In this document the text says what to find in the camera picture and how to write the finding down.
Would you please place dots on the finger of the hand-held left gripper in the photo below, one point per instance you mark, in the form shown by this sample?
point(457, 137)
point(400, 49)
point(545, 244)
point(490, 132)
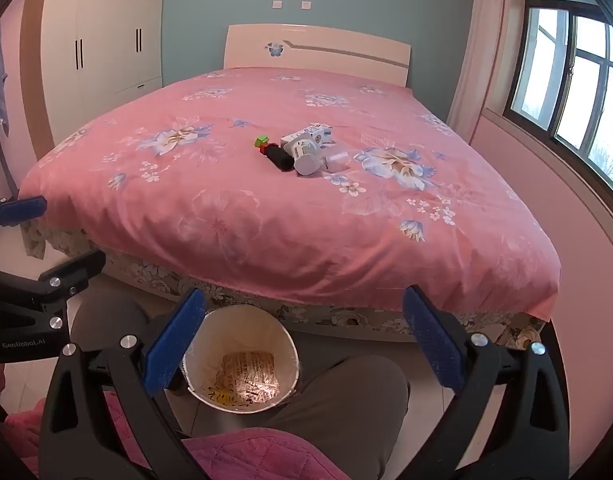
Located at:
point(74, 272)
point(21, 210)

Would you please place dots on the green block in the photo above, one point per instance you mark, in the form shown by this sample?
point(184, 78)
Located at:
point(261, 140)

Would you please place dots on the white wardrobe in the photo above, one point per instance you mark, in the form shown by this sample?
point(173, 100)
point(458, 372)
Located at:
point(106, 20)

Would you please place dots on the white carton box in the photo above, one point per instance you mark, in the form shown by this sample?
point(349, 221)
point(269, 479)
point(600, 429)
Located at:
point(320, 134)

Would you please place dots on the black foam cylinder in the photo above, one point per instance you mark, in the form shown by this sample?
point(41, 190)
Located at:
point(281, 159)

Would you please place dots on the pink quilted garment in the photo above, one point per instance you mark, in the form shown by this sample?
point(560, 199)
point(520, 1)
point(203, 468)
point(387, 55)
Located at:
point(256, 455)

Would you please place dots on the clear plastic cup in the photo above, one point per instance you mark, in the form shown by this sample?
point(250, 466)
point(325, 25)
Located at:
point(336, 158)

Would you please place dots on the pink floral bedsheet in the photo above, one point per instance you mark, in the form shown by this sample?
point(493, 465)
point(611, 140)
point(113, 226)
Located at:
point(236, 210)

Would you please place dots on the white trash bin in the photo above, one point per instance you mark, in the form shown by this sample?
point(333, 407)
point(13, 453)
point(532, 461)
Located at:
point(282, 342)

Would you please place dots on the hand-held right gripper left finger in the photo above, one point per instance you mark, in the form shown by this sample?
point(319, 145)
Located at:
point(174, 345)

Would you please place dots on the dark framed window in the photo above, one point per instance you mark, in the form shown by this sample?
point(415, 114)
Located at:
point(568, 75)

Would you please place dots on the red block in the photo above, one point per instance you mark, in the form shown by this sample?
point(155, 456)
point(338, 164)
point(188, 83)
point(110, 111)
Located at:
point(264, 150)

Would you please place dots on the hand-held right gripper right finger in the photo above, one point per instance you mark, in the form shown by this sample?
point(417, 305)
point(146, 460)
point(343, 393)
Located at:
point(431, 340)

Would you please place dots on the person's grey trousers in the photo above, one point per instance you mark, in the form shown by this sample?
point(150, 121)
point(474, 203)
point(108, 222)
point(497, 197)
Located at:
point(336, 400)

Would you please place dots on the printed plastic wrapper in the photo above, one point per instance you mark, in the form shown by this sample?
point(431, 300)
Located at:
point(249, 377)

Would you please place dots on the cream bed headboard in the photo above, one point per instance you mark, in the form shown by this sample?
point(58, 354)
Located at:
point(336, 40)

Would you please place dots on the pale pink curtain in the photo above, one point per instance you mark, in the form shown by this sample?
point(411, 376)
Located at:
point(479, 50)

